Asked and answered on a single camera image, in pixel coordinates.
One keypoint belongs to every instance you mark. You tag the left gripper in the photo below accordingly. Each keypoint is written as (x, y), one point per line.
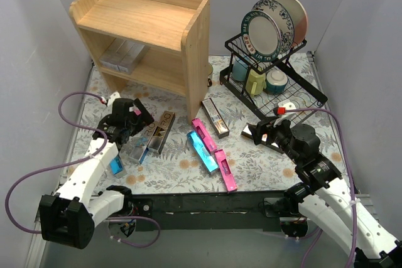
(138, 118)

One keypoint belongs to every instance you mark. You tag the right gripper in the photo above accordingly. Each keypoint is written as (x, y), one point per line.
(264, 130)

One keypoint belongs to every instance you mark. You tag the silver black RO toothpaste box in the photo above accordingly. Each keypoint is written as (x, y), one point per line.
(264, 140)

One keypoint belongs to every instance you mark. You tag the brown silver RO toothpaste box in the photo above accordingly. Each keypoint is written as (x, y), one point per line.
(161, 133)

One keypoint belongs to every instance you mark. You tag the dark striped toothpaste box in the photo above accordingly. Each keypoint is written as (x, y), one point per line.
(215, 118)

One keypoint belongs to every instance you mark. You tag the white toothpaste box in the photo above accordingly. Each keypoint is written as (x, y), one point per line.
(132, 58)

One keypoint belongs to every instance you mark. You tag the silver Protefix toothpaste box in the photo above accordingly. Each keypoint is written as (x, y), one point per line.
(119, 54)

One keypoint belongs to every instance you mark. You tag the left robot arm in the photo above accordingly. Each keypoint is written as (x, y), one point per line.
(70, 215)

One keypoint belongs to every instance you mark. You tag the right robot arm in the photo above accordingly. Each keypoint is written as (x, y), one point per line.
(323, 196)

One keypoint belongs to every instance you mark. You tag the wooden two-tier shelf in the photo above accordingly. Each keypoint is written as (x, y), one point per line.
(176, 32)

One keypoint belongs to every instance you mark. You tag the yellow mug behind shelf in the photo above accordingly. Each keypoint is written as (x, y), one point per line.
(210, 71)

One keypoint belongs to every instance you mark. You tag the floral table mat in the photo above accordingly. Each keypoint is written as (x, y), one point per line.
(178, 169)

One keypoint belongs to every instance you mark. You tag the silver blue RO toothpaste box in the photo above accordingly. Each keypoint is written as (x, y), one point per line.
(141, 145)

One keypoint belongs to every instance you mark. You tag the yellow green mug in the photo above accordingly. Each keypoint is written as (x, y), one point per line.
(256, 83)

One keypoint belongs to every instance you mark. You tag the teal and white bowl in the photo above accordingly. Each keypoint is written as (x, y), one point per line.
(276, 81)

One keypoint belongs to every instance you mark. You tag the cyan toothpaste box centre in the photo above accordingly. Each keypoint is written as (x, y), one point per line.
(206, 158)

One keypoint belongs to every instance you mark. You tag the cyan toothpaste box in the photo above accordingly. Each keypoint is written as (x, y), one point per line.
(206, 158)
(117, 167)

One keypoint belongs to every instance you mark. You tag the cyan toothpaste box left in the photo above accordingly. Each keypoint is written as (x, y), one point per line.
(117, 167)

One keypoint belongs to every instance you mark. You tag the pink toothpaste box centre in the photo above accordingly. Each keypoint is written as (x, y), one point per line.
(204, 135)

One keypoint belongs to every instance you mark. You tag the pink toothpaste box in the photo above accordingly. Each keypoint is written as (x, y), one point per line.
(204, 135)
(225, 170)

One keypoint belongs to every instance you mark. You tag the pink toothpaste box front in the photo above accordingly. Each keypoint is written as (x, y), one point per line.
(225, 170)

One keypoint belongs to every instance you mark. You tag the light blue mug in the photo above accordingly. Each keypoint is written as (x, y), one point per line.
(239, 70)

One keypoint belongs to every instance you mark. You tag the green rimmed white plate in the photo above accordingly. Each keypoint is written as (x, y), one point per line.
(261, 36)

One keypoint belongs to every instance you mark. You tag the beige and pink plate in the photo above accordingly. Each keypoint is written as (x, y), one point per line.
(299, 17)

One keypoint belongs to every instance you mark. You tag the blue floral patterned plate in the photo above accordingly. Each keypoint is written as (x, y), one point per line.
(282, 19)

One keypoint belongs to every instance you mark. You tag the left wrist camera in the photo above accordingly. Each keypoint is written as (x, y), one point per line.
(110, 100)

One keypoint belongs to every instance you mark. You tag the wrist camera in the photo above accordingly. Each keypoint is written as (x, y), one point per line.
(110, 100)
(284, 111)

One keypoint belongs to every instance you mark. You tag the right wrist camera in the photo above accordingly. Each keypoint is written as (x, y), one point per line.
(284, 111)

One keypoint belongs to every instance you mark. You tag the black wire dish rack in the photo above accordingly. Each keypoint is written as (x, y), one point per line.
(298, 90)

